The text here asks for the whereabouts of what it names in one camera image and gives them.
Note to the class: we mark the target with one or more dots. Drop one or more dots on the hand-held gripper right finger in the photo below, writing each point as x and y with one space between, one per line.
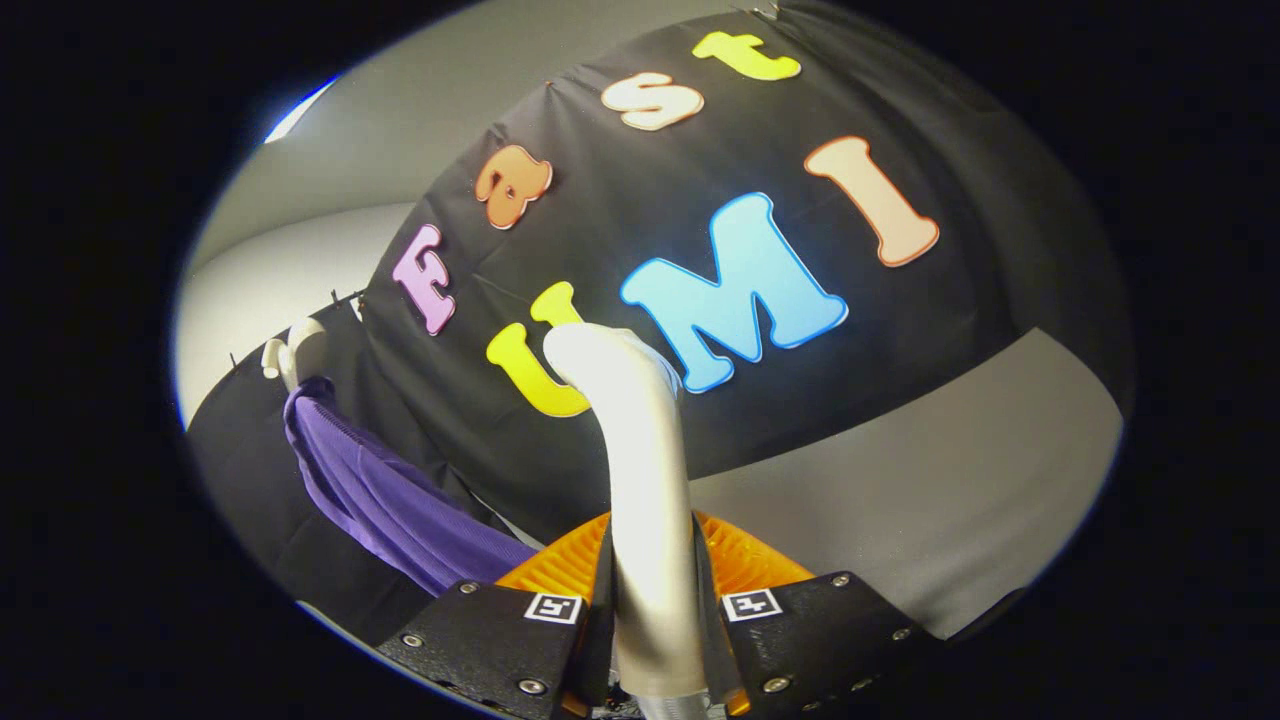
800 640

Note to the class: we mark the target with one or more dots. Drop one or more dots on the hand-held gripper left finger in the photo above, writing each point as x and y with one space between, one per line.
500 650

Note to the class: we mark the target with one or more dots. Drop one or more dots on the white garment steamer wand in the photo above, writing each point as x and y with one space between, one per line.
650 480

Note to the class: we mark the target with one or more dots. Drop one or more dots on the white clothes hanger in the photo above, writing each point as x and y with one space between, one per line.
305 350

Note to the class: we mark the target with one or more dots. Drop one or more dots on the ceiling light panel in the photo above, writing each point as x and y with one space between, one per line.
298 112

